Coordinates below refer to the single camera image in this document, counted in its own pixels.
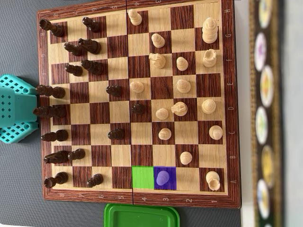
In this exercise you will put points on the white chess pawn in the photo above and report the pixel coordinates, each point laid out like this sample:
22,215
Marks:
162,114
157,40
164,134
136,87
135,17
186,158
162,178
181,63

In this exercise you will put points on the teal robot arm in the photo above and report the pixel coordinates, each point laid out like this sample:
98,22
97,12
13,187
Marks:
9,106

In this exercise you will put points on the black chess pawn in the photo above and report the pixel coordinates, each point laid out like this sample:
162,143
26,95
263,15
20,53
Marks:
114,91
73,49
74,70
91,24
138,109
116,134
76,154
94,180

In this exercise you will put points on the white chess knight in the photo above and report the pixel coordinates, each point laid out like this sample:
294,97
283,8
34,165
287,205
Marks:
180,109
158,61

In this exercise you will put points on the wooden chess board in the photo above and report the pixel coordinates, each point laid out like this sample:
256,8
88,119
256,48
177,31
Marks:
119,113

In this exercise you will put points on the white chess queen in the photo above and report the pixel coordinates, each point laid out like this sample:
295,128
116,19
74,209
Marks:
208,106

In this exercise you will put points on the black chess bishop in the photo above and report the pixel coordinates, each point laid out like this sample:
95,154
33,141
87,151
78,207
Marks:
93,67
55,136

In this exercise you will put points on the white chess rook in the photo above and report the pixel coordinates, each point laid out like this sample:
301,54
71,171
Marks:
213,180
209,59

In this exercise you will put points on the black chess knight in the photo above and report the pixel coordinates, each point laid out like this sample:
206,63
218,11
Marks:
92,46
58,157

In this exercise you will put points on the white chess king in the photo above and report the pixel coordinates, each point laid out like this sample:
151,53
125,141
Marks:
209,32

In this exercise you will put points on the black chess queen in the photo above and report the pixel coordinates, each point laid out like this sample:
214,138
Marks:
50,111

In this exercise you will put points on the black chess king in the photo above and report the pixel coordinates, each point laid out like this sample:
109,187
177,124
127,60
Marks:
50,91

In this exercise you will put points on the black chess rook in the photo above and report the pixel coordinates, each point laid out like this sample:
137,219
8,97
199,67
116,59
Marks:
55,180
53,28

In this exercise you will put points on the green plastic tray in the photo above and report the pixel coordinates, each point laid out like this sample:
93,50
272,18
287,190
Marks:
142,217

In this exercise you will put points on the colourful printed box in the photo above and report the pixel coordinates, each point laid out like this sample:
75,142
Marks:
266,113

